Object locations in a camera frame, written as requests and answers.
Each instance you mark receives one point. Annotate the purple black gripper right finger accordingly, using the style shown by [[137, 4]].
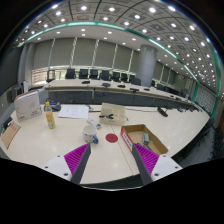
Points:
[[146, 161]]

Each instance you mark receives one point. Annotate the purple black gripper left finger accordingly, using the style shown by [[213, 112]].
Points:
[[77, 160]]

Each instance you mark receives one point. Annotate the yellow drink plastic bottle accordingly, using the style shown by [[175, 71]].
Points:
[[49, 115]]

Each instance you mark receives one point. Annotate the teal eraser block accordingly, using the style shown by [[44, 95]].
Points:
[[145, 138]]

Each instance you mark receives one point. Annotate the open cardboard box red label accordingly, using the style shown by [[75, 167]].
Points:
[[142, 135]]

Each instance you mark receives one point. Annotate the red round coaster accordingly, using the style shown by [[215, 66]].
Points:
[[111, 138]]

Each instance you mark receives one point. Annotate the white remote control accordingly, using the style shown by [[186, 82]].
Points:
[[94, 123]]

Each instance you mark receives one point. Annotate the white paper sheets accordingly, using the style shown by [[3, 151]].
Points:
[[75, 112]]

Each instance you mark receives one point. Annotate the black table microphone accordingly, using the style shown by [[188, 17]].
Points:
[[162, 112]]

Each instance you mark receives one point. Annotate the beige board with black clip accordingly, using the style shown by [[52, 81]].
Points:
[[112, 114]]

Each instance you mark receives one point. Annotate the dark blue bag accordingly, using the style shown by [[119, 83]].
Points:
[[55, 105]]

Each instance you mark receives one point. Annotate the long conference desk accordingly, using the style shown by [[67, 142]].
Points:
[[96, 92]]

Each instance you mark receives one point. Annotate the brown cardboard piece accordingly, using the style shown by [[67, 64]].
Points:
[[10, 133]]

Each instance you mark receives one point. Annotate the white carton box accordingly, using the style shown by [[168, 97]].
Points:
[[27, 106]]

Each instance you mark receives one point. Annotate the grey round pillar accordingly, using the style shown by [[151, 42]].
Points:
[[146, 64]]

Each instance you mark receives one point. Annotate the white patterned mug blue handle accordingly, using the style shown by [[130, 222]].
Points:
[[90, 134]]

